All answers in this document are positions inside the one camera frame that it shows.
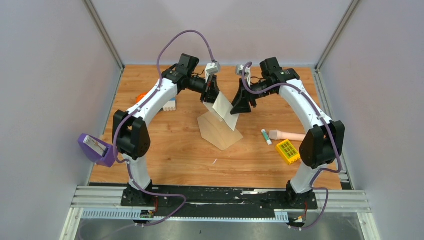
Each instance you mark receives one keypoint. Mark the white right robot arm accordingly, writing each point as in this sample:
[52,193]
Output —
[324,137]

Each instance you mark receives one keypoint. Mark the orange curved toy track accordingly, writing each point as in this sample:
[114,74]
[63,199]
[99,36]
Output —
[140,97]

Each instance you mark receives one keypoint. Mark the tan paper envelope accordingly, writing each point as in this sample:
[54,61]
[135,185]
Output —
[217,132]

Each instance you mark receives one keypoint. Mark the yellow building block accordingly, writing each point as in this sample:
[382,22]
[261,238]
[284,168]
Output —
[288,152]

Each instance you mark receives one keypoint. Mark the pink toy microphone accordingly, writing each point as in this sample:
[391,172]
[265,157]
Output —
[280,135]

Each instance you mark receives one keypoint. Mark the white slotted cable duct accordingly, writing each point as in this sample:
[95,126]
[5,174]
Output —
[140,215]

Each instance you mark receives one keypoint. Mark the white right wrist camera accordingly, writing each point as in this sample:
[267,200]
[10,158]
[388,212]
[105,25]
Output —
[239,71]

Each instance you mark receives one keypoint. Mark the lined letter paper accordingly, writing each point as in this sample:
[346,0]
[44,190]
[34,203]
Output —
[221,109]

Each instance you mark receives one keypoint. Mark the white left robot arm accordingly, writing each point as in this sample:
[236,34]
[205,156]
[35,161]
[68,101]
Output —
[130,128]

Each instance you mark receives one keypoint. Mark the purple box with card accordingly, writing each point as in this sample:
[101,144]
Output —
[97,151]

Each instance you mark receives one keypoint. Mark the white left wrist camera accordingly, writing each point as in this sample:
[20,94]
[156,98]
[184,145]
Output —
[212,69]

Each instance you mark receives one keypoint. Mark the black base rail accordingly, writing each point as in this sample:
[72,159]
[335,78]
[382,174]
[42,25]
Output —
[216,202]

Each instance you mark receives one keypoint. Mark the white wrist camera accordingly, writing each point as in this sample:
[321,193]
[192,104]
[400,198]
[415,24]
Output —
[239,71]
[212,69]

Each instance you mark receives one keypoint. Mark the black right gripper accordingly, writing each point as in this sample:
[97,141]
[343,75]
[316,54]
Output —
[241,102]

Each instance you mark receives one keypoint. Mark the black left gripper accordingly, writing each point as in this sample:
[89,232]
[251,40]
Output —
[210,94]

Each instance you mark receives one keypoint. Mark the white green glue stick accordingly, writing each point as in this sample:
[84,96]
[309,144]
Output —
[266,137]

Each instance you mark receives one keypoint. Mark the white and blue building block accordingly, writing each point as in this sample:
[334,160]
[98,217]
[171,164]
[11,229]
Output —
[171,105]

